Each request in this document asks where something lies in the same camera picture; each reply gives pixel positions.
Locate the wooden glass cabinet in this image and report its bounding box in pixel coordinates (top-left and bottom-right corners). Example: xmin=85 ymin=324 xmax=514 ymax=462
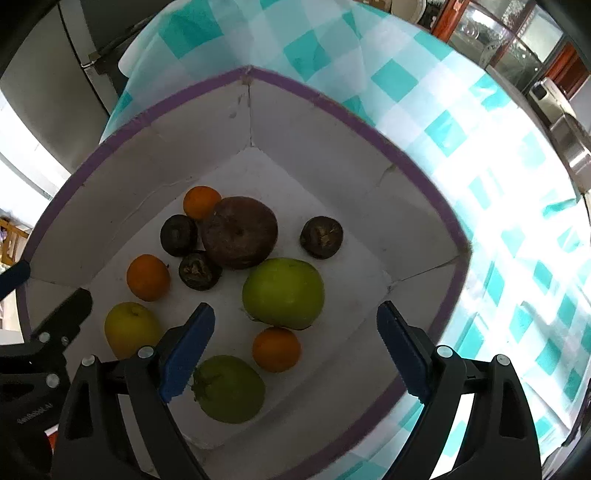
xmin=431 ymin=0 xmax=583 ymax=104

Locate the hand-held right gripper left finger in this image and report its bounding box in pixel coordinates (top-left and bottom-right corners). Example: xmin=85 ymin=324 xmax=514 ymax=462
xmin=54 ymin=302 xmax=217 ymax=480

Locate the large brown round fruit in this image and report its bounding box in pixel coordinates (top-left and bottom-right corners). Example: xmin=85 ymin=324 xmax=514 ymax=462
xmin=201 ymin=196 xmax=279 ymax=271

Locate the white appliance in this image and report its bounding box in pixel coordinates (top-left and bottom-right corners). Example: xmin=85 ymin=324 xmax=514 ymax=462
xmin=527 ymin=78 xmax=577 ymax=126

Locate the white box with purple rim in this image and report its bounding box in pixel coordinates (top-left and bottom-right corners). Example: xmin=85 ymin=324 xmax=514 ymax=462
xmin=17 ymin=65 xmax=474 ymax=480

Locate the large green apple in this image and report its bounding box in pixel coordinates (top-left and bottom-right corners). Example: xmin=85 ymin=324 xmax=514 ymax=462
xmin=242 ymin=258 xmax=325 ymax=330

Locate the teal white checkered tablecloth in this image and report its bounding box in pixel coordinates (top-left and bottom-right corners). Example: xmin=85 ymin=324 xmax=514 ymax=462
xmin=99 ymin=0 xmax=586 ymax=480

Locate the white bowl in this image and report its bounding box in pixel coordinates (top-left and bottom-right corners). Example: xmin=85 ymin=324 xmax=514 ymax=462
xmin=389 ymin=0 xmax=428 ymax=18

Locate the grey refrigerator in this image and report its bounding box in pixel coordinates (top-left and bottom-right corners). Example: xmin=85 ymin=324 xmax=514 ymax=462
xmin=0 ymin=0 xmax=178 ymax=174

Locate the small orange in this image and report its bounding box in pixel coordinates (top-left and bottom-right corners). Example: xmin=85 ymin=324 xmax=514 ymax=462
xmin=126 ymin=254 xmax=171 ymax=302
xmin=183 ymin=185 xmax=222 ymax=220
xmin=252 ymin=327 xmax=302 ymax=374

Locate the dark purple passion fruit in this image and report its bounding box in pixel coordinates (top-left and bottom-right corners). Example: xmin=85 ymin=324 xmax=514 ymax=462
xmin=300 ymin=216 xmax=344 ymax=260
xmin=160 ymin=214 xmax=199 ymax=257
xmin=178 ymin=250 xmax=223 ymax=291

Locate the green fruit with stem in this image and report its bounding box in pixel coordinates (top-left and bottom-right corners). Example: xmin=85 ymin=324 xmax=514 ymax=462
xmin=191 ymin=354 xmax=267 ymax=424

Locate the metal pot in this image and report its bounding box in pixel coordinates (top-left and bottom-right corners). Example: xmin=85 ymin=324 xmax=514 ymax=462
xmin=549 ymin=114 xmax=591 ymax=195

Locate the yellow apple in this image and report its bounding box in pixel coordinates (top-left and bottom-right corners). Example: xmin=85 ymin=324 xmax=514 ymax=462
xmin=104 ymin=302 xmax=164 ymax=361

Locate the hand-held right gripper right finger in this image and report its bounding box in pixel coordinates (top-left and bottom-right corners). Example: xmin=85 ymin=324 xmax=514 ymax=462
xmin=376 ymin=300 xmax=542 ymax=480

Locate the wooden chair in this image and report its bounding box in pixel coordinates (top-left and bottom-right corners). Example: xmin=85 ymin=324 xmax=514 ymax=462
xmin=0 ymin=216 xmax=32 ymax=269

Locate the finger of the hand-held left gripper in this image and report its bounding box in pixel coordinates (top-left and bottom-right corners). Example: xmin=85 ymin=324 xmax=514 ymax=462
xmin=28 ymin=287 xmax=94 ymax=365
xmin=0 ymin=260 xmax=32 ymax=301

